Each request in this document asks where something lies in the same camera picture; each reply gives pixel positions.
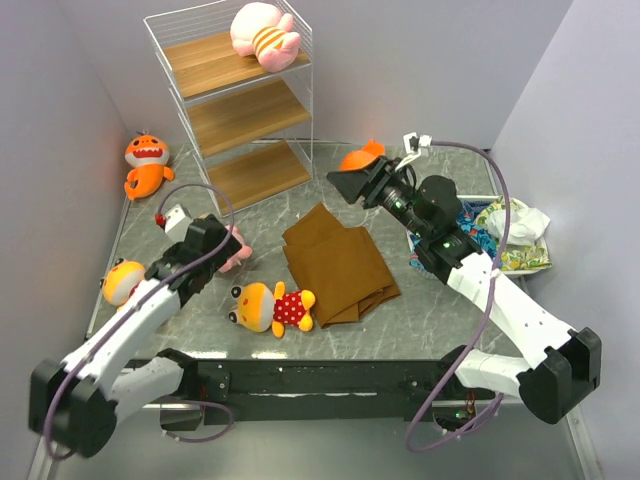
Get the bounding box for orange goldfish plush toy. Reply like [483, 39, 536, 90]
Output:
[339, 139, 386, 171]

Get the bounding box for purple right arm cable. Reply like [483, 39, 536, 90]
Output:
[404, 140, 514, 453]

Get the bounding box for floral yellow green cloth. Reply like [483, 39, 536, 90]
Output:
[474, 197, 552, 273]

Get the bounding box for yellow frog plush polka dress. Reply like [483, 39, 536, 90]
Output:
[228, 281, 316, 338]

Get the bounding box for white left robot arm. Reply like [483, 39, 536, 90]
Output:
[28, 215, 241, 460]

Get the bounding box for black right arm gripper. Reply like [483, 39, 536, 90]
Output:
[326, 156, 430, 240]

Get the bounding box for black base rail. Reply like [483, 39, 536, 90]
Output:
[119, 357, 501, 426]

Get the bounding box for brown folded cloth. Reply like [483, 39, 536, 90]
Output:
[282, 203, 400, 328]

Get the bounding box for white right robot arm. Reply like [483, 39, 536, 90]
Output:
[327, 156, 602, 424]

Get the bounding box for white crumpled cloth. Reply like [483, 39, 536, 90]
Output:
[485, 207, 550, 246]

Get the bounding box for white wire wooden shelf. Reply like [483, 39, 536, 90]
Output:
[144, 1, 314, 214]

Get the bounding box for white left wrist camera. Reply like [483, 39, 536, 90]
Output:
[155, 204, 193, 243]

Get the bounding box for pink striped plush pig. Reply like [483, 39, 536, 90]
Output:
[219, 225, 253, 273]
[230, 2, 301, 73]

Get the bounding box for blue patterned cloth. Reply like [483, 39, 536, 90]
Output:
[407, 200, 498, 276]

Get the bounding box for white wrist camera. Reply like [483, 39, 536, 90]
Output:
[155, 204, 193, 243]
[403, 132, 432, 156]

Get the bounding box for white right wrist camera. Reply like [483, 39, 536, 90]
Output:
[403, 132, 432, 156]

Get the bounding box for orange shark plush toy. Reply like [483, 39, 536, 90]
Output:
[124, 133, 175, 201]

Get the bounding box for white laundry tray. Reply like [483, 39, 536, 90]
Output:
[409, 193, 551, 279]

